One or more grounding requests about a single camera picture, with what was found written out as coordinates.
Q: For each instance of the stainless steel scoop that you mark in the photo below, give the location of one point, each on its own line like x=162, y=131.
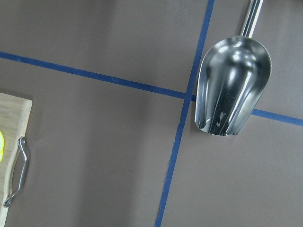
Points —
x=232, y=78

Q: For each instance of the bamboo cutting board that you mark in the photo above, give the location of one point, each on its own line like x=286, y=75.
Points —
x=14, y=115

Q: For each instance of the lemon slice lower front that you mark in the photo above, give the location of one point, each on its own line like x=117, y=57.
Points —
x=2, y=143

